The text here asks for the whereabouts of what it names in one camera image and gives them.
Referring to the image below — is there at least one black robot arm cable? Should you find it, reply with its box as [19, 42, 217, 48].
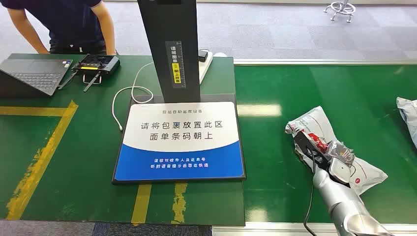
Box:
[303, 149, 319, 236]

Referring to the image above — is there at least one white power strip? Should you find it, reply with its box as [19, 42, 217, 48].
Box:
[198, 50, 214, 86]

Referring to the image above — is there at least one long worn yellow tape line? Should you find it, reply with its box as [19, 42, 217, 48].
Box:
[5, 100, 79, 221]

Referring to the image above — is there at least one white usb cable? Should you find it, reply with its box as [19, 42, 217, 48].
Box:
[111, 61, 155, 132]

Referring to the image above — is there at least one grey laptop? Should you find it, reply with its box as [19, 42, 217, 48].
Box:
[0, 58, 74, 99]

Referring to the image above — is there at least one black remote controller with antennas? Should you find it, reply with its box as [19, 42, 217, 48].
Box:
[58, 54, 121, 93]

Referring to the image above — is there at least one person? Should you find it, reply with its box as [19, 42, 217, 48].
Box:
[0, 0, 117, 56]

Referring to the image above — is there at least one green conveyor belt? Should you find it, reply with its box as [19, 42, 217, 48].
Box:
[234, 64, 417, 225]

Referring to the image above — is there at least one short clean yellow tape strip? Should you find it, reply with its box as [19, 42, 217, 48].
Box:
[131, 184, 153, 226]

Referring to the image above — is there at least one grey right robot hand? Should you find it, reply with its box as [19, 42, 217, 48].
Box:
[326, 141, 356, 185]

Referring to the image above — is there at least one chrome chair base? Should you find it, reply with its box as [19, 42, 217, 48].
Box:
[323, 0, 357, 24]

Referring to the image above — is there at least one aluminium conveyor rail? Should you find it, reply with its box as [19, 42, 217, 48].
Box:
[233, 59, 417, 66]

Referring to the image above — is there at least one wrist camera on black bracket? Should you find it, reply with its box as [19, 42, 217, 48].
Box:
[293, 131, 329, 171]

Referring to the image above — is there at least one grey plastic mailer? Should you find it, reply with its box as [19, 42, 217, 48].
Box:
[396, 96, 417, 149]
[284, 106, 388, 196]

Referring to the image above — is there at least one black inbound scanner machine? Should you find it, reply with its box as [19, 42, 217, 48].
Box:
[112, 0, 247, 186]

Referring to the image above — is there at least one short worn yellow tape strip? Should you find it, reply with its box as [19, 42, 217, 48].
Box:
[171, 182, 189, 225]

